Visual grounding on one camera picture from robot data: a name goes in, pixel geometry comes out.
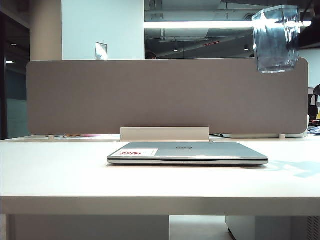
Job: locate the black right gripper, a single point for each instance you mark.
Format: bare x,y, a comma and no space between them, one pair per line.
310,37

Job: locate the clear faceted water cup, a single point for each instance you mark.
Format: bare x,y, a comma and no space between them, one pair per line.
275,42

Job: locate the silver closed laptop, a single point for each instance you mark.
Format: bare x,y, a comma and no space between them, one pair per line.
205,153

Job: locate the black pendant lamp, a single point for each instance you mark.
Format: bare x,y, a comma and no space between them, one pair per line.
247,46

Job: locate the seated person in black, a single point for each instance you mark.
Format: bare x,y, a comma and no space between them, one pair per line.
317,92

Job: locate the red ceiling sign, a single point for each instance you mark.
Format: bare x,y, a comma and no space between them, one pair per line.
212,44

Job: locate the long ceiling light strip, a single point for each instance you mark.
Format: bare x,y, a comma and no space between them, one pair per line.
200,24

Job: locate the white flat device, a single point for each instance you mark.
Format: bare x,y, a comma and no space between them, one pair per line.
250,135

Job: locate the dark-haired person head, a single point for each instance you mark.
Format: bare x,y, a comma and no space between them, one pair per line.
150,55

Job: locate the beige fabric desk divider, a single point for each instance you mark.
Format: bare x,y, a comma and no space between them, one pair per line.
150,95

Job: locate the white under-desk cabinet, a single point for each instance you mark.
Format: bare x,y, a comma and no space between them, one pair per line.
275,228

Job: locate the white red slogan sticker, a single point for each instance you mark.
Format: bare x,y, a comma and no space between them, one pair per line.
135,152

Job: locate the pink paper sheet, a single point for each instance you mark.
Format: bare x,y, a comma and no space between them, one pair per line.
85,135

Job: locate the white desk support panel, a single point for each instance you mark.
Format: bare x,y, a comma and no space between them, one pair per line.
87,228

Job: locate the framed wall notice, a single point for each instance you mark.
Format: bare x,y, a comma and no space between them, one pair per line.
101,51

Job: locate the white divider bracket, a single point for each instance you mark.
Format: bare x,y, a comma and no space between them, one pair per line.
51,137

